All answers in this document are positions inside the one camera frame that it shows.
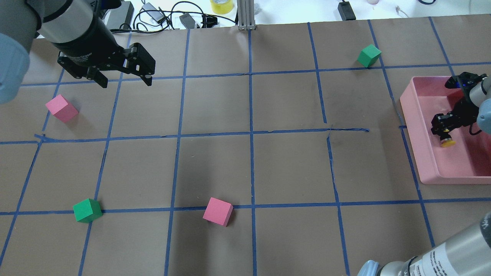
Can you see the pink plastic bin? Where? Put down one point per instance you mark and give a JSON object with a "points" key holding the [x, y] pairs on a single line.
{"points": [[465, 162]]}

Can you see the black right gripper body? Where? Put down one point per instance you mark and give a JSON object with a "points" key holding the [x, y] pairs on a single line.
{"points": [[463, 114]]}

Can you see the pink cube centre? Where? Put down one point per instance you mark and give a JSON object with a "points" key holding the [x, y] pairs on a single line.
{"points": [[218, 211]]}

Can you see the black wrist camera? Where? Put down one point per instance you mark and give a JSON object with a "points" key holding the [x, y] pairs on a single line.
{"points": [[464, 81]]}

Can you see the green cube far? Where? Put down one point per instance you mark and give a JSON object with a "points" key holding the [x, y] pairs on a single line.
{"points": [[87, 210]]}

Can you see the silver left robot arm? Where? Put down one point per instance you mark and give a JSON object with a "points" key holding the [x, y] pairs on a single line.
{"points": [[58, 21]]}

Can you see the green cube near bin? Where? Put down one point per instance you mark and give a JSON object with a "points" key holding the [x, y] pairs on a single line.
{"points": [[369, 55]]}

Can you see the black power adapter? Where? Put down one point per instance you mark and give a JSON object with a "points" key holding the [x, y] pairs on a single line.
{"points": [[346, 11]]}

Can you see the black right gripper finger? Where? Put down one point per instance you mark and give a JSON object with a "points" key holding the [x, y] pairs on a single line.
{"points": [[442, 124]]}

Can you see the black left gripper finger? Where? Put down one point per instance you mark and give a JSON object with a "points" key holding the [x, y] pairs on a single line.
{"points": [[137, 61], [77, 71]]}

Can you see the pink cube near edge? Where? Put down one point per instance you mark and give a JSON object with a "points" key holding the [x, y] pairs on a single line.
{"points": [[62, 109]]}

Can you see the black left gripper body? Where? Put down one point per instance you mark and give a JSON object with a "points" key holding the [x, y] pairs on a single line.
{"points": [[89, 43]]}

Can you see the aluminium frame post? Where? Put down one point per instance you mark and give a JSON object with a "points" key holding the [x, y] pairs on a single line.
{"points": [[246, 15]]}

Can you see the yellow tape roll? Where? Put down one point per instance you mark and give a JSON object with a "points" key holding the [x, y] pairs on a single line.
{"points": [[221, 7]]}

